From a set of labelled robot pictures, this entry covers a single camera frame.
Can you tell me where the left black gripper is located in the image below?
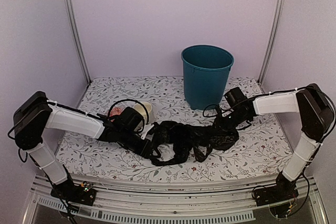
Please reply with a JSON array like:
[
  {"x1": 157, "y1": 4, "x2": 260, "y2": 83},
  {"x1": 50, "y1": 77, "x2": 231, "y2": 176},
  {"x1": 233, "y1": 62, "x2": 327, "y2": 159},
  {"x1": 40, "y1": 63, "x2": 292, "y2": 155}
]
[{"x1": 119, "y1": 127, "x2": 162, "y2": 159}]

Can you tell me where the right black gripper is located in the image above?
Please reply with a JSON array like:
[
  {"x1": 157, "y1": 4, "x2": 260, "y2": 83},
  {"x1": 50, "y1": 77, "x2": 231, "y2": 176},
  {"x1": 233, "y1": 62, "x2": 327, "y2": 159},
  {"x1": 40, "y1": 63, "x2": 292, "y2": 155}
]
[{"x1": 209, "y1": 110, "x2": 249, "y2": 136}]

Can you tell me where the black plastic trash bag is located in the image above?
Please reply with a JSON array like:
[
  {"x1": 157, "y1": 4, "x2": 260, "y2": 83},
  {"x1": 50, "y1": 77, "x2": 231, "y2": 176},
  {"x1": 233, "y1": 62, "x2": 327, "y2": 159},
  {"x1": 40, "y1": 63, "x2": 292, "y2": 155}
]
[{"x1": 148, "y1": 121, "x2": 239, "y2": 166}]

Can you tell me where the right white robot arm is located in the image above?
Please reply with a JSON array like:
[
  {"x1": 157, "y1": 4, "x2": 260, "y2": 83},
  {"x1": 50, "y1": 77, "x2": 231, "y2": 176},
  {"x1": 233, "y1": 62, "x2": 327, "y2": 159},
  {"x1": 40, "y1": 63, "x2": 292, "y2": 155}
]
[{"x1": 214, "y1": 83, "x2": 335, "y2": 201}]

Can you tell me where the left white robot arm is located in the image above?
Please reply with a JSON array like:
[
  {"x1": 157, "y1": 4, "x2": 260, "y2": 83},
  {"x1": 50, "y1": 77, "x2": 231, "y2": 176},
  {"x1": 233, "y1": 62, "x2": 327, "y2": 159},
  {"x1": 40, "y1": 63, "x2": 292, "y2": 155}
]
[{"x1": 7, "y1": 91, "x2": 154, "y2": 200}]

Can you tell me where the teal plastic trash bin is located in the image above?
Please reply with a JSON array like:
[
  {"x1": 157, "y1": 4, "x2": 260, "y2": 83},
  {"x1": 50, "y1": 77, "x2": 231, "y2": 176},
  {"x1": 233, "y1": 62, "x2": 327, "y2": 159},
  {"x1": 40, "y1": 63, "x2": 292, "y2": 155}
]
[{"x1": 181, "y1": 45, "x2": 234, "y2": 110}]

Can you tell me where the red patterned small bowl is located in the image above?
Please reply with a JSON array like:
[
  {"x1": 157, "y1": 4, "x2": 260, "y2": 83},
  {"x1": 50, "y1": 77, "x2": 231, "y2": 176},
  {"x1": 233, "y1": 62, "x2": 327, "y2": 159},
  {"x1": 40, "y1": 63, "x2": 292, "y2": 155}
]
[{"x1": 107, "y1": 106, "x2": 123, "y2": 117}]

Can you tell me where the cream ceramic mug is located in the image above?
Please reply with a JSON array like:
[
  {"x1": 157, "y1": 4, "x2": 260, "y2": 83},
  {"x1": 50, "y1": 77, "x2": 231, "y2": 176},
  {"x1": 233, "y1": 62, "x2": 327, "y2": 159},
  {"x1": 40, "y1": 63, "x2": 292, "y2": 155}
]
[{"x1": 133, "y1": 101, "x2": 155, "y2": 124}]

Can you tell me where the floral patterned table mat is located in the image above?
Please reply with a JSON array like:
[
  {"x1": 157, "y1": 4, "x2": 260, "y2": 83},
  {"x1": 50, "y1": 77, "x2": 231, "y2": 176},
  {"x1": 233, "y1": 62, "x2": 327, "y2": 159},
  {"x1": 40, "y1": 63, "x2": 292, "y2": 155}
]
[{"x1": 51, "y1": 76, "x2": 296, "y2": 183}]

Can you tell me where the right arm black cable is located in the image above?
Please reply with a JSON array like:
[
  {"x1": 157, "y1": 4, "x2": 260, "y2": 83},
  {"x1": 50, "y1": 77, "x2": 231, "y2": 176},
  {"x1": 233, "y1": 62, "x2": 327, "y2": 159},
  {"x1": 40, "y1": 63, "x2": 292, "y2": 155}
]
[{"x1": 202, "y1": 103, "x2": 253, "y2": 130}]

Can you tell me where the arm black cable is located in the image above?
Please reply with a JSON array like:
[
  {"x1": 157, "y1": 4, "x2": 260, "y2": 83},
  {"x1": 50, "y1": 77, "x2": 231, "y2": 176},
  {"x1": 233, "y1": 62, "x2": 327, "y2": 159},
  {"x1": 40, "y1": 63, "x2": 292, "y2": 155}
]
[
  {"x1": 107, "y1": 98, "x2": 145, "y2": 134},
  {"x1": 202, "y1": 103, "x2": 253, "y2": 130}
]

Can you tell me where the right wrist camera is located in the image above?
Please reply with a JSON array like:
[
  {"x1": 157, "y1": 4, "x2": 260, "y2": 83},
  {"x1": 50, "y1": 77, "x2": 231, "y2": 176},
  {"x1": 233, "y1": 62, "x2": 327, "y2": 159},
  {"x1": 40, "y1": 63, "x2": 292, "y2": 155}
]
[{"x1": 214, "y1": 104, "x2": 226, "y2": 119}]

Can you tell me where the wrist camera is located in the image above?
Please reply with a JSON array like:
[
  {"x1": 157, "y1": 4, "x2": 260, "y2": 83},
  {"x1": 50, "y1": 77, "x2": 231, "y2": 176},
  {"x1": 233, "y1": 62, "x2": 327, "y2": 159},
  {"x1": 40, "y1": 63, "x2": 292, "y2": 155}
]
[
  {"x1": 140, "y1": 123, "x2": 155, "y2": 140},
  {"x1": 214, "y1": 104, "x2": 226, "y2": 119}
]

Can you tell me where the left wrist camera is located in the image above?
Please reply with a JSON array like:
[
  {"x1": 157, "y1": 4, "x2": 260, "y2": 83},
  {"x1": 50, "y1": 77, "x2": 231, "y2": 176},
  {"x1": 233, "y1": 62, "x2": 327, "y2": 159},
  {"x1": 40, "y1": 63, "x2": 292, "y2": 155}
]
[{"x1": 140, "y1": 123, "x2": 155, "y2": 140}]

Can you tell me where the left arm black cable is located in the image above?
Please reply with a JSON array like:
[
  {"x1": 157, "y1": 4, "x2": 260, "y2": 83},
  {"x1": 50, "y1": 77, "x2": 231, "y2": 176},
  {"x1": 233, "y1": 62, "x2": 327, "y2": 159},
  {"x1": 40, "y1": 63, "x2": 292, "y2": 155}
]
[{"x1": 107, "y1": 98, "x2": 145, "y2": 134}]

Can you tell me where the front aluminium rail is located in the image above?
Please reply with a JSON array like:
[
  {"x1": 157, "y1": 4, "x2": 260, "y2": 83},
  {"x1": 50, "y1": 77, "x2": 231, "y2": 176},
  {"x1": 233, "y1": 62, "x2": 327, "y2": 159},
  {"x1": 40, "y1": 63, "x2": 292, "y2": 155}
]
[{"x1": 22, "y1": 174, "x2": 329, "y2": 224}]

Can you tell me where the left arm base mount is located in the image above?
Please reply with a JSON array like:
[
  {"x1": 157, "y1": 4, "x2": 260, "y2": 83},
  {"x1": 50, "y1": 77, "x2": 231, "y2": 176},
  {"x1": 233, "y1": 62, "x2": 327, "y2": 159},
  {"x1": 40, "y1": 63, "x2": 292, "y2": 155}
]
[{"x1": 50, "y1": 175, "x2": 97, "y2": 206}]

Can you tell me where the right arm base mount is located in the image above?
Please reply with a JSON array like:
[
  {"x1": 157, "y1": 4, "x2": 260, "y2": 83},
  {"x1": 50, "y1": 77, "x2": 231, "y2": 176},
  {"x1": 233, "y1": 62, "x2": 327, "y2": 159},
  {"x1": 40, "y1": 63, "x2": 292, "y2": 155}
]
[{"x1": 251, "y1": 172, "x2": 299, "y2": 206}]

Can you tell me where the right aluminium frame post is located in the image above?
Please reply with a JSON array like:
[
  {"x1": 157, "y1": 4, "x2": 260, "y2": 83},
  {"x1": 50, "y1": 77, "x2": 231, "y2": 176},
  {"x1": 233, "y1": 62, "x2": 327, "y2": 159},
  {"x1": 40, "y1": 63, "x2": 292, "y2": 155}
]
[{"x1": 258, "y1": 0, "x2": 285, "y2": 85}]

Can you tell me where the aluminium frame post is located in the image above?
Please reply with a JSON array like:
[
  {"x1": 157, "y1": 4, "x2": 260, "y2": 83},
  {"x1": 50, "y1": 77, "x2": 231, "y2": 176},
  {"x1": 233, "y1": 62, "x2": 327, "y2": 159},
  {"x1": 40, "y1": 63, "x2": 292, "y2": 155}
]
[
  {"x1": 258, "y1": 0, "x2": 285, "y2": 85},
  {"x1": 64, "y1": 0, "x2": 91, "y2": 85}
]

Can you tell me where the left aluminium frame post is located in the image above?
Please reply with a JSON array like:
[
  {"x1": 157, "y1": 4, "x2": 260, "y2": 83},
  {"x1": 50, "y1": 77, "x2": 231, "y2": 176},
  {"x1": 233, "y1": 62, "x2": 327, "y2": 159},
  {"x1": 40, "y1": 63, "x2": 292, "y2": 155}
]
[{"x1": 64, "y1": 0, "x2": 91, "y2": 85}]

